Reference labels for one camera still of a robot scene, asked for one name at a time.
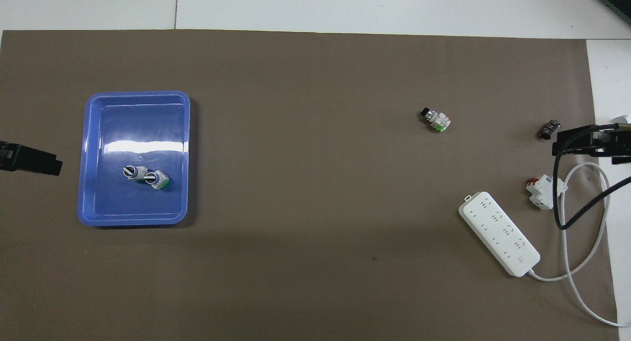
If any brown table mat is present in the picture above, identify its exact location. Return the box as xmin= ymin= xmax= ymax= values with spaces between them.
xmin=0 ymin=30 xmax=620 ymax=341

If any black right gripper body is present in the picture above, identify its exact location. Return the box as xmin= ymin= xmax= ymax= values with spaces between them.
xmin=594 ymin=126 xmax=631 ymax=165

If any blue plastic tray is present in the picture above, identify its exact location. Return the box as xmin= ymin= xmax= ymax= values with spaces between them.
xmin=77 ymin=90 xmax=191 ymax=227

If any white power cable with plug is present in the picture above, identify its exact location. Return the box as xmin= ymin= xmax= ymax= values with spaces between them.
xmin=527 ymin=113 xmax=631 ymax=328

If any white plug adapter left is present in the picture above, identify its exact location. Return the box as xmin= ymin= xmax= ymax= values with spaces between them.
xmin=144 ymin=170 xmax=172 ymax=191

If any small black terminal block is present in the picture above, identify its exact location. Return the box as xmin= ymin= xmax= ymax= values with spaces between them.
xmin=538 ymin=119 xmax=561 ymax=140

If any white red circuit breaker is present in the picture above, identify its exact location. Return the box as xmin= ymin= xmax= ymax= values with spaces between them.
xmin=526 ymin=175 xmax=567 ymax=210

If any white power strip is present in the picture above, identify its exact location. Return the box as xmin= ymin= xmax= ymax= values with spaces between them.
xmin=458 ymin=191 xmax=541 ymax=277

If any grey ribbed device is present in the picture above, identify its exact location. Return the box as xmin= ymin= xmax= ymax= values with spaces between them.
xmin=594 ymin=0 xmax=631 ymax=24

